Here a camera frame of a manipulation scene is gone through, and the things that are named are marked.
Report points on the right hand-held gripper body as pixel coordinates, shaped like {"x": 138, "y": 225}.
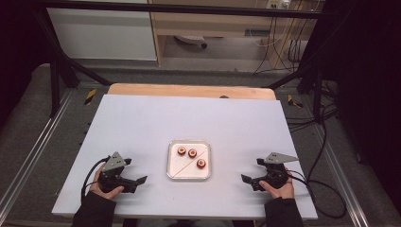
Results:
{"x": 277, "y": 176}

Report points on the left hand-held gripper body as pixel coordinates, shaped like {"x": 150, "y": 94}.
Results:
{"x": 113, "y": 164}

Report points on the clear square plastic tray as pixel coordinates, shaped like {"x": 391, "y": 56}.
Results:
{"x": 186, "y": 168}

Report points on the thin wooden skewer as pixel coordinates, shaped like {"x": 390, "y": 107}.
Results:
{"x": 186, "y": 167}

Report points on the red cored hawthorn fruit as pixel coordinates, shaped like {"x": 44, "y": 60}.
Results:
{"x": 192, "y": 153}
{"x": 201, "y": 163}
{"x": 181, "y": 150}

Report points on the person's right hand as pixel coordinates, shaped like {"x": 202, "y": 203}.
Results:
{"x": 282, "y": 193}

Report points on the person's left hand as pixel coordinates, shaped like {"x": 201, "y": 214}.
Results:
{"x": 108, "y": 194}

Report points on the white board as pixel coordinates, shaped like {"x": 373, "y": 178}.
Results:
{"x": 142, "y": 126}

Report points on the wooden table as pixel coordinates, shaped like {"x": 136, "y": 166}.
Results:
{"x": 189, "y": 91}

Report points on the black curtain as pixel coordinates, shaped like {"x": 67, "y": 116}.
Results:
{"x": 19, "y": 47}
{"x": 365, "y": 94}

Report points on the white cabinet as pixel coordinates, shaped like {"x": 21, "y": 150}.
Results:
{"x": 101, "y": 34}

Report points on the grey chair base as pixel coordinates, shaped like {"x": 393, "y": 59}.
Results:
{"x": 190, "y": 39}

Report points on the white power strip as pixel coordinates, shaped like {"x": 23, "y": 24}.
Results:
{"x": 278, "y": 3}

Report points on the aluminium floor rail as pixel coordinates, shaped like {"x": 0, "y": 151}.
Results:
{"x": 340, "y": 176}
{"x": 34, "y": 148}

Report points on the black frame leg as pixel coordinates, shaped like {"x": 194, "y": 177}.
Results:
{"x": 317, "y": 85}
{"x": 56, "y": 75}

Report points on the black frame crossbar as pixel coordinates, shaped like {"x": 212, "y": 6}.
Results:
{"x": 176, "y": 8}

